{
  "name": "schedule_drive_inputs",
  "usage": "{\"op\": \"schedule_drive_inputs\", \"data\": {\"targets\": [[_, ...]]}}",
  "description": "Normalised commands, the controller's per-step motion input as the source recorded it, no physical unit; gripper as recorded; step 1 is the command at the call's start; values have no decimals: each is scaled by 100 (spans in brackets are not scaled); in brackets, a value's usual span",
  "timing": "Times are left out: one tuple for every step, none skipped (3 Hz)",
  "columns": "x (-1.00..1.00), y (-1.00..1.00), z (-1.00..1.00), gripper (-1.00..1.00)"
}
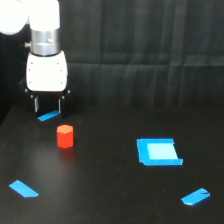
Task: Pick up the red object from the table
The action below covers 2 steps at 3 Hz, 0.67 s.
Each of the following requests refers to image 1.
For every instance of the blue tape strip bottom right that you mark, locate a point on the blue tape strip bottom right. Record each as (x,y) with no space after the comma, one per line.
(195,197)

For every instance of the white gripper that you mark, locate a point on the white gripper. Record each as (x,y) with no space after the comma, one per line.
(47,74)

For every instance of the red hexagonal block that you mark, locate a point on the red hexagonal block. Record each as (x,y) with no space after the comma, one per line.
(65,136)

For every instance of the black backdrop curtain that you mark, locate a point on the black backdrop curtain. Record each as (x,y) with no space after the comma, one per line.
(150,53)

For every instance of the blue tape strip top left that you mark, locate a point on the blue tape strip top left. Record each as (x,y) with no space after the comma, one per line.
(48,115)

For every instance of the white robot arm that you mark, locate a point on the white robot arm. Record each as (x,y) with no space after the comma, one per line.
(43,18)

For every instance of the blue tape strip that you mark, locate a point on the blue tape strip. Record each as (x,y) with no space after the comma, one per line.
(195,197)
(48,115)
(23,189)

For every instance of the blue tape strip bottom left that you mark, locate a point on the blue tape strip bottom left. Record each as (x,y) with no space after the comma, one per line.
(23,189)

